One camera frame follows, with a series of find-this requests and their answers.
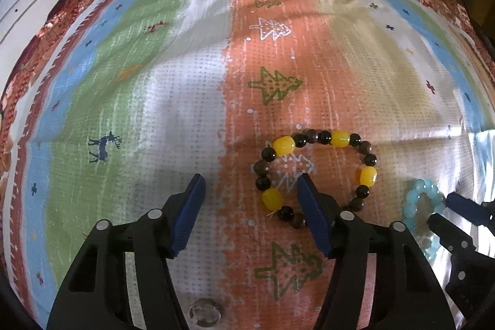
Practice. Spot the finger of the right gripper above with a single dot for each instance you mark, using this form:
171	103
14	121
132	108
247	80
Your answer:
451	237
477	214

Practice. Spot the striped colourful bed blanket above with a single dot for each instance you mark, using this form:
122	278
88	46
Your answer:
269	276

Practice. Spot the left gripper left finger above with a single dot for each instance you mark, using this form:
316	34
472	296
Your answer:
94	295

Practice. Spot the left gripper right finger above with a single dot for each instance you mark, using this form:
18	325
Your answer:
377	265

